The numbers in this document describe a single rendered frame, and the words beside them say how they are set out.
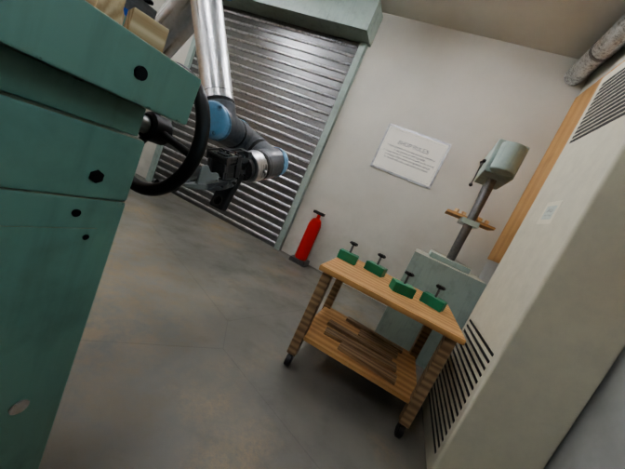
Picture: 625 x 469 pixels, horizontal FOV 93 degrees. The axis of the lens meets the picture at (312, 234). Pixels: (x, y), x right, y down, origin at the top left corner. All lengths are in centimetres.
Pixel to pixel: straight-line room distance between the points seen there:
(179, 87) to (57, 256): 26
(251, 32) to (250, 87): 64
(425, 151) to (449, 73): 76
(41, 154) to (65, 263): 14
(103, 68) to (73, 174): 14
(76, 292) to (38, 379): 14
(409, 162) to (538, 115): 113
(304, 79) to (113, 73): 334
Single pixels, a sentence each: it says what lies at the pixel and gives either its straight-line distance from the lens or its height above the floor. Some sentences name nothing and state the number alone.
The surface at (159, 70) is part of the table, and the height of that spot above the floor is 88.
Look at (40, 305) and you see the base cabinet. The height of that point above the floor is 56.
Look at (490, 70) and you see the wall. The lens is 351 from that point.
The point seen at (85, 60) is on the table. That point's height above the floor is 86.
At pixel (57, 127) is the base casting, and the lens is 43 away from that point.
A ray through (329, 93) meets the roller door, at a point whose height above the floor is 179.
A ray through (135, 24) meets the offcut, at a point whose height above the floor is 92.
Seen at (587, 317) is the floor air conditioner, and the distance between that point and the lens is 133.
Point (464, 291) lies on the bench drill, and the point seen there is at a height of 60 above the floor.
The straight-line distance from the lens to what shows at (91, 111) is 46.
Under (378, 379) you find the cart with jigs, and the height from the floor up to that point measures 18.
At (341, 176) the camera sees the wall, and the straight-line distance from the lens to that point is 325.
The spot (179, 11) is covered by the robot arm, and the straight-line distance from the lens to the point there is 128.
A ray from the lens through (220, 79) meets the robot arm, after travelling 92.
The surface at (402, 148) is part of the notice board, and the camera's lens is 321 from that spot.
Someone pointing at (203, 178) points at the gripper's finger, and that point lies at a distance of 75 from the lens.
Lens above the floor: 84
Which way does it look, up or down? 9 degrees down
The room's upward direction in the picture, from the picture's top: 24 degrees clockwise
